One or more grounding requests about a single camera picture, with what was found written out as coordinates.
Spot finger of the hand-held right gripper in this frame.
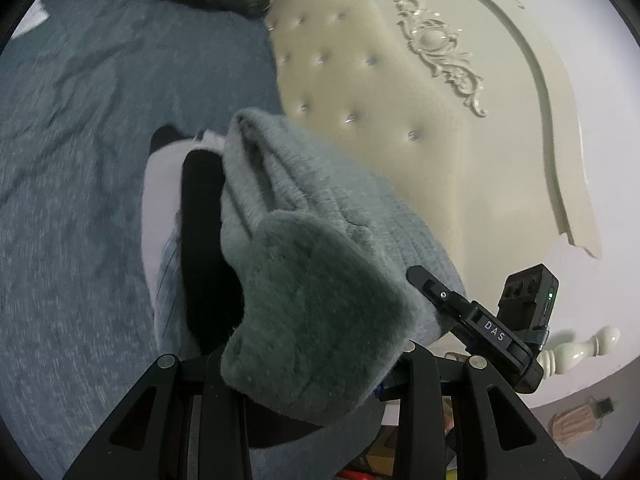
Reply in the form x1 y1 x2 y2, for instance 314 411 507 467
405 264 474 321

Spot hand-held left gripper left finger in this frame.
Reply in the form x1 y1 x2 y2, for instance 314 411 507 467
62 352 252 480

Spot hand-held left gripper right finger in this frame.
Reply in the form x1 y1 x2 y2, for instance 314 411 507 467
376 340 581 480

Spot grey fleece-lined pants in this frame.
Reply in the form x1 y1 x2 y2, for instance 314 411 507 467
220 106 469 480

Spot cream bedpost finial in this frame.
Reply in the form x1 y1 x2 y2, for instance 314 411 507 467
540 325 622 377

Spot brown object on floor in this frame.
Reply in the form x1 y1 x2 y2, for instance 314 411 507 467
547 397 616 444

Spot folded black garment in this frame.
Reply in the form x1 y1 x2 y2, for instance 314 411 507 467
150 125 246 357

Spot folded white garment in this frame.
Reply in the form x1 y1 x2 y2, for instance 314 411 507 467
141 130 227 306

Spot cream tufted headboard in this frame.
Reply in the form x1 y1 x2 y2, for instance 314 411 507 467
262 0 605 262

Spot blue flecked bed blanket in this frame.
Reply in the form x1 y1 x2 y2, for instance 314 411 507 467
0 0 281 480

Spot white printed shirt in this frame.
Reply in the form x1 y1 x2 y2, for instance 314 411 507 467
12 0 51 38

